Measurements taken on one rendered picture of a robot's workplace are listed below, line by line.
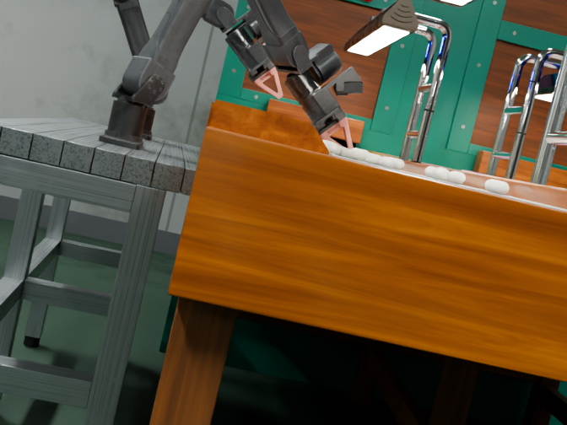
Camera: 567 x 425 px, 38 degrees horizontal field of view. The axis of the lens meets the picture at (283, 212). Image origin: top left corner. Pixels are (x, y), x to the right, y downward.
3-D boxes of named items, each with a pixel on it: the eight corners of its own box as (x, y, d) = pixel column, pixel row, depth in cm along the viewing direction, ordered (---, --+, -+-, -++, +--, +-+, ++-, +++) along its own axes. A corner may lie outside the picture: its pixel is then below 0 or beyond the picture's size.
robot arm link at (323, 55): (322, 69, 183) (304, 20, 177) (348, 72, 177) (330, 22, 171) (285, 97, 179) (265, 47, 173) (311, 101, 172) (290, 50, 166)
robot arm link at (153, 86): (143, 72, 157) (116, 66, 153) (167, 77, 150) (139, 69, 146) (136, 105, 157) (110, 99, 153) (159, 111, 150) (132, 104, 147)
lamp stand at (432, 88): (340, 183, 203) (384, 2, 199) (330, 179, 223) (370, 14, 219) (414, 201, 205) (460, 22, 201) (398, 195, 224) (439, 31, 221)
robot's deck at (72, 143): (-36, 145, 120) (-30, 118, 119) (70, 131, 238) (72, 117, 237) (537, 274, 133) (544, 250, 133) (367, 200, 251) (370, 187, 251)
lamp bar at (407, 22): (381, 23, 179) (390, -11, 179) (342, 50, 241) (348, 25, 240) (417, 32, 180) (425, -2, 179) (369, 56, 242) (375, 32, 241)
